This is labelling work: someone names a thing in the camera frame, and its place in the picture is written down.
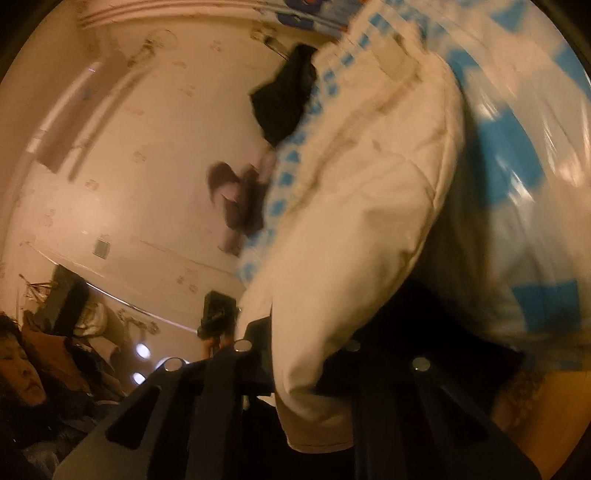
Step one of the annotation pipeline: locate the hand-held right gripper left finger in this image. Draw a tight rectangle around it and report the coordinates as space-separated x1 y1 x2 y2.
53 318 278 480

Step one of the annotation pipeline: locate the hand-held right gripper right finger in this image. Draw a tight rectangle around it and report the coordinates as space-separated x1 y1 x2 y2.
318 339 541 480

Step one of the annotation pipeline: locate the white quilted jacket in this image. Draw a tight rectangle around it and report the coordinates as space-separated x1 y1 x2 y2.
235 46 467 453

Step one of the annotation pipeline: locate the person's left hand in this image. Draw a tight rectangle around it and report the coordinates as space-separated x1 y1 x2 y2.
202 335 236 358

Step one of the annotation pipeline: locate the pink and brown blanket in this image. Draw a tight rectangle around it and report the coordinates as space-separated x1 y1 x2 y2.
208 152 278 254

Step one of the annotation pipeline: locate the person's head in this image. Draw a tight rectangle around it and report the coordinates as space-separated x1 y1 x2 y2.
0 314 63 418

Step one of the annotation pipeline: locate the black jacket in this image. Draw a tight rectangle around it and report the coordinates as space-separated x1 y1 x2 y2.
249 44 319 148

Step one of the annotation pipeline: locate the blue checkered plastic bed sheet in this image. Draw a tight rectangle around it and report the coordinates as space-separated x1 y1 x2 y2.
238 0 591 374

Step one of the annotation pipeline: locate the whale print curtain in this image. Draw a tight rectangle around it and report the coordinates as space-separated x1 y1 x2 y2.
272 0 365 35

